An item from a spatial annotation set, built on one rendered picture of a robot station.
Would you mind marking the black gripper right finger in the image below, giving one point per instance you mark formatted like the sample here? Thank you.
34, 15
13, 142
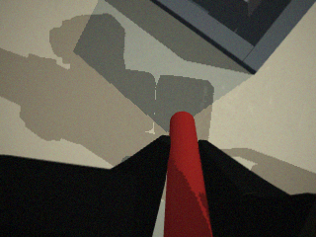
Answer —
243, 204

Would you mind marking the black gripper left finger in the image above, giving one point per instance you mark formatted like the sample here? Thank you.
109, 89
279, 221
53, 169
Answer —
82, 201

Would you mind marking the red peg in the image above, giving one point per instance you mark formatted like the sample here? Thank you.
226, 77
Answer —
186, 211

